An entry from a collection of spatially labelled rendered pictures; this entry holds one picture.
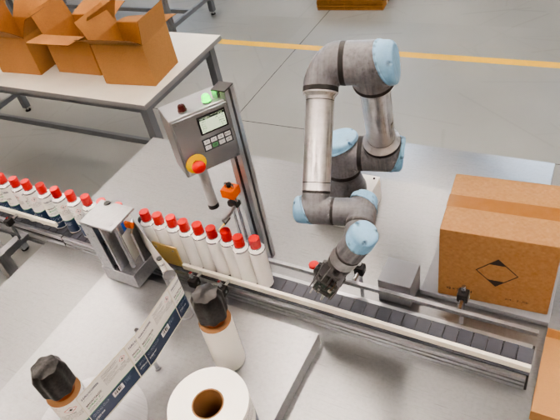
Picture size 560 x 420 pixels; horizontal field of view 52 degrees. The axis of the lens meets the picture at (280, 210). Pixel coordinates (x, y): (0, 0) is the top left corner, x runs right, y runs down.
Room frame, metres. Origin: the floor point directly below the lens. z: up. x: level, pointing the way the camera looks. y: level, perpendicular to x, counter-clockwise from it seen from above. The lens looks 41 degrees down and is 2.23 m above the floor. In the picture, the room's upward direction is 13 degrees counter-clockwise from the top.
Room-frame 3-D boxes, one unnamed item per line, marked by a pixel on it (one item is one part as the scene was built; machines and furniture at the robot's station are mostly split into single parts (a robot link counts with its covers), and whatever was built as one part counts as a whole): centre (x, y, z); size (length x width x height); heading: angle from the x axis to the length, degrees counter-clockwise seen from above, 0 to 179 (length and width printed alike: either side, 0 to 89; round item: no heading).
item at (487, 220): (1.08, -0.60, 0.99); 0.30 x 0.24 x 0.27; 59
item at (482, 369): (1.23, 0.13, 0.85); 1.65 x 0.11 x 0.05; 54
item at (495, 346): (1.23, 0.13, 0.86); 1.65 x 0.08 x 0.04; 54
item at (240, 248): (1.23, 0.14, 0.98); 0.05 x 0.05 x 0.20
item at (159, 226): (1.42, 0.39, 0.98); 0.05 x 0.05 x 0.20
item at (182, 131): (1.36, 0.17, 1.38); 0.17 x 0.10 x 0.19; 110
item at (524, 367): (1.03, -0.09, 0.90); 1.07 x 0.01 x 0.02; 54
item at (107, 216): (1.40, 0.53, 1.14); 0.14 x 0.11 x 0.01; 54
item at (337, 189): (1.51, -0.24, 0.98); 0.15 x 0.15 x 0.10
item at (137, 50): (3.11, 0.61, 0.97); 0.51 x 0.42 x 0.37; 151
